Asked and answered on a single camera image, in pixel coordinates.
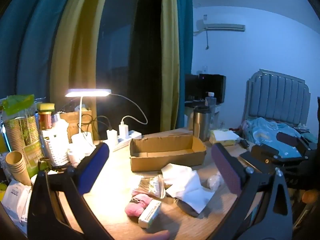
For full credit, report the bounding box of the white desk lamp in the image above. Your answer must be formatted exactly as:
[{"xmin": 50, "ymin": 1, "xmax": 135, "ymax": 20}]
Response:
[{"xmin": 65, "ymin": 88, "xmax": 111, "ymax": 157}]

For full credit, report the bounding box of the clear water bottle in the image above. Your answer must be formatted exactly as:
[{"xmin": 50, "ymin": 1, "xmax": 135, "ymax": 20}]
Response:
[{"xmin": 205, "ymin": 92, "xmax": 217, "ymax": 107}]

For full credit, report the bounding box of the light blue blanket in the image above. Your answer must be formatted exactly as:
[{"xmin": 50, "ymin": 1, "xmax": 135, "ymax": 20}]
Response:
[{"xmin": 244, "ymin": 117, "xmax": 304, "ymax": 157}]

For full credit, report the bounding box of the steel thermos cup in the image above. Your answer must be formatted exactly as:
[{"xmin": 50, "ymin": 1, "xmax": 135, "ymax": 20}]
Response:
[{"xmin": 192, "ymin": 105, "xmax": 212, "ymax": 142}]

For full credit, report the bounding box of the white power strip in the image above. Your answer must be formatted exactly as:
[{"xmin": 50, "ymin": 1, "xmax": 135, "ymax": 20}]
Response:
[{"xmin": 110, "ymin": 129, "xmax": 142, "ymax": 152}]

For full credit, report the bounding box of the stack of brown paper cups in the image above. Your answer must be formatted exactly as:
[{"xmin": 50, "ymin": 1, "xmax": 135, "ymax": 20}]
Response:
[{"xmin": 5, "ymin": 151, "xmax": 32, "ymax": 186}]

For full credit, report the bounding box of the yellow curtain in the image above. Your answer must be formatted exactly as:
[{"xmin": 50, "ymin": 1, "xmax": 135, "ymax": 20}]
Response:
[
  {"xmin": 159, "ymin": 0, "xmax": 181, "ymax": 132},
  {"xmin": 49, "ymin": 0, "xmax": 114, "ymax": 122}
]

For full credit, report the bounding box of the white plug adapter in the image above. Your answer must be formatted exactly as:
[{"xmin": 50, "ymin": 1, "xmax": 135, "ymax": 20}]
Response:
[{"xmin": 106, "ymin": 129, "xmax": 118, "ymax": 146}]

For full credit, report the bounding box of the black monitor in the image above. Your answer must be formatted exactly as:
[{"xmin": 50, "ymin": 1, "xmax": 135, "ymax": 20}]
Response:
[{"xmin": 184, "ymin": 73, "xmax": 227, "ymax": 105}]

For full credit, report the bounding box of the person's left hand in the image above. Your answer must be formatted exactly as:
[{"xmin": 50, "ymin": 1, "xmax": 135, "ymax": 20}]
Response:
[{"xmin": 139, "ymin": 230, "xmax": 171, "ymax": 240}]

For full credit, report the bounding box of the clear plastic cotton bag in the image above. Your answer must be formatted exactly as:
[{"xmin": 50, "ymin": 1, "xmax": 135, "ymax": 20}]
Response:
[{"xmin": 206, "ymin": 173, "xmax": 225, "ymax": 191}]

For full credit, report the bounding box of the white wipes packet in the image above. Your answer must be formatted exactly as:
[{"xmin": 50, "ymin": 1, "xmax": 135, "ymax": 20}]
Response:
[{"xmin": 1, "ymin": 181, "xmax": 32, "ymax": 232}]

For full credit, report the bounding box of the brown paper bag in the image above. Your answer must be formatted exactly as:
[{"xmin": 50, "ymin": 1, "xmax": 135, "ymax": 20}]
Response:
[{"xmin": 59, "ymin": 109, "xmax": 93, "ymax": 143}]

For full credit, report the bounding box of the white charger cable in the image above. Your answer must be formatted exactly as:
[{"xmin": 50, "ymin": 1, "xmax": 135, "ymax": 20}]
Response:
[{"xmin": 110, "ymin": 92, "xmax": 148, "ymax": 126}]

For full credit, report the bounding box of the yellow tissue pack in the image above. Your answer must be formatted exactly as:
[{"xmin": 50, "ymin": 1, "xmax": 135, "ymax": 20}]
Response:
[{"xmin": 208, "ymin": 128, "xmax": 241, "ymax": 147}]

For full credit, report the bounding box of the small white bottle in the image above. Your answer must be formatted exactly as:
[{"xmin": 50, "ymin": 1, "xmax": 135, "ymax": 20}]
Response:
[{"xmin": 67, "ymin": 149, "xmax": 81, "ymax": 166}]

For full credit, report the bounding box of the dark window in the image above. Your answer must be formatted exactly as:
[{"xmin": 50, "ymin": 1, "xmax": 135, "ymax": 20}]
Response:
[{"xmin": 96, "ymin": 0, "xmax": 163, "ymax": 133}]

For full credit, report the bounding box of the white air conditioner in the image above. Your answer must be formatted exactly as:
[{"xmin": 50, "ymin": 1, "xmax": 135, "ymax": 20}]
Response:
[{"xmin": 193, "ymin": 18, "xmax": 246, "ymax": 34}]

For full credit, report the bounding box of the grey padded headboard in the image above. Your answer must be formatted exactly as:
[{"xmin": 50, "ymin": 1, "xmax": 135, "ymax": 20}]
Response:
[{"xmin": 243, "ymin": 68, "xmax": 311, "ymax": 128}]

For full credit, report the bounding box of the pink plush ball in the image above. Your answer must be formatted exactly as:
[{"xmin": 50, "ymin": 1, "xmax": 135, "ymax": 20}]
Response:
[{"xmin": 124, "ymin": 192, "xmax": 153, "ymax": 217}]

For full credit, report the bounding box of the white charger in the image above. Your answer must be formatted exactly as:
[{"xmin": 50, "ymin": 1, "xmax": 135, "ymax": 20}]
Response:
[{"xmin": 118, "ymin": 121, "xmax": 130, "ymax": 138}]

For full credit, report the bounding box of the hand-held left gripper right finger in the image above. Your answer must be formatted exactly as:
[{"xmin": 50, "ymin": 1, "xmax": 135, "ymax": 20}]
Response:
[{"xmin": 207, "ymin": 142, "xmax": 293, "ymax": 240}]

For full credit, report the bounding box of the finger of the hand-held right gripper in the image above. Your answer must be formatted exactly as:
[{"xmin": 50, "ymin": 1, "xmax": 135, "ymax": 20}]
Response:
[
  {"xmin": 239, "ymin": 144, "xmax": 280, "ymax": 173},
  {"xmin": 276, "ymin": 131, "xmax": 312, "ymax": 151}
]

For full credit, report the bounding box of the jar with yellow lid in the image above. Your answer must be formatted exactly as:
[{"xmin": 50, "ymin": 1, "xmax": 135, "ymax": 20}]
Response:
[{"xmin": 37, "ymin": 102, "xmax": 56, "ymax": 131}]

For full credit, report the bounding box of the white woven basket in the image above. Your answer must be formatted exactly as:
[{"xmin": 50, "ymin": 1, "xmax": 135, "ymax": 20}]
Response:
[{"xmin": 40, "ymin": 128, "xmax": 70, "ymax": 167}]

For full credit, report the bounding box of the white tissue sheet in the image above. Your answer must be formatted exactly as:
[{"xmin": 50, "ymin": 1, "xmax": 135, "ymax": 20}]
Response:
[{"xmin": 165, "ymin": 172, "xmax": 216, "ymax": 214}]

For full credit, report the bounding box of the green packet of paper cups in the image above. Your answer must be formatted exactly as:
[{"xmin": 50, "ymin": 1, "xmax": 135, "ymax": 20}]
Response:
[{"xmin": 0, "ymin": 94, "xmax": 42, "ymax": 156}]

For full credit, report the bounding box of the brown cardboard box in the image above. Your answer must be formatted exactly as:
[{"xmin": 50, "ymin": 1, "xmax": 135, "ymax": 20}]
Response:
[{"xmin": 129, "ymin": 129, "xmax": 207, "ymax": 172}]

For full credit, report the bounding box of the cotton swab packet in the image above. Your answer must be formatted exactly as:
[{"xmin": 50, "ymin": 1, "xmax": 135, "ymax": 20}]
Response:
[{"xmin": 132, "ymin": 174, "xmax": 167, "ymax": 200}]

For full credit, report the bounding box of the person's right hand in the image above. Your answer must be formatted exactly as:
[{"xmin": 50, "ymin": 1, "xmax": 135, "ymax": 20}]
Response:
[{"xmin": 301, "ymin": 189, "xmax": 318, "ymax": 203}]

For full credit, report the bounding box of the white textured cloth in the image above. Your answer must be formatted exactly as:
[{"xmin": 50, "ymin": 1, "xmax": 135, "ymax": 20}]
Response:
[{"xmin": 161, "ymin": 163, "xmax": 200, "ymax": 188}]

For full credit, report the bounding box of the small white box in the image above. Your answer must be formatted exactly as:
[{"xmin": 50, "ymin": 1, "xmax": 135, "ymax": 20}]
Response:
[{"xmin": 138, "ymin": 199, "xmax": 162, "ymax": 229}]

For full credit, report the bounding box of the teal curtain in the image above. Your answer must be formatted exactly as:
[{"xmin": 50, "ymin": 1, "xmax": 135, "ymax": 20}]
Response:
[
  {"xmin": 0, "ymin": 0, "xmax": 65, "ymax": 102},
  {"xmin": 175, "ymin": 0, "xmax": 195, "ymax": 128}
]

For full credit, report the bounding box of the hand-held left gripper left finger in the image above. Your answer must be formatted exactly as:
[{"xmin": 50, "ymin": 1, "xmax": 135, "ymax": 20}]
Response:
[{"xmin": 27, "ymin": 142, "xmax": 116, "ymax": 240}]

